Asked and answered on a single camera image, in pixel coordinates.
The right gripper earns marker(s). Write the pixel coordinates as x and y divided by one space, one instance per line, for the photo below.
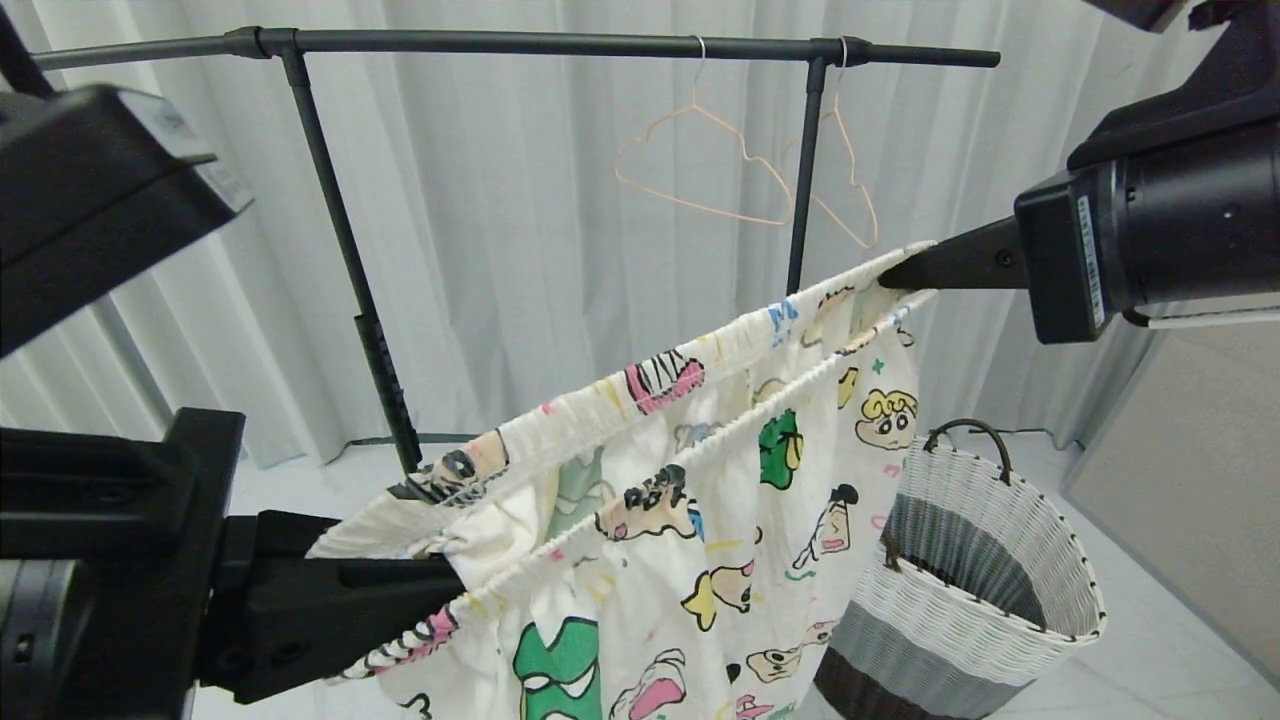
1200 220

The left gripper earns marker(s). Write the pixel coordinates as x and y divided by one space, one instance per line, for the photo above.
100 500

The pink clothes hanger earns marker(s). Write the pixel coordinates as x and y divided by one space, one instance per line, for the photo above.
843 130
697 106

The cream printed garment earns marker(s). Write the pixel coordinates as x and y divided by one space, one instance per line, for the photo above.
650 560

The white laundry basket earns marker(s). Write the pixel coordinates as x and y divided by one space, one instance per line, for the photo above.
980 620

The black clothes rack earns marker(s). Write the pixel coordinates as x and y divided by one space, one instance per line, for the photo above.
500 42

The white curtain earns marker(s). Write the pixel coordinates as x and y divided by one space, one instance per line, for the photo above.
500 250

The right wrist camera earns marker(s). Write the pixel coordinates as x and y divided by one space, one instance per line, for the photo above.
1200 90

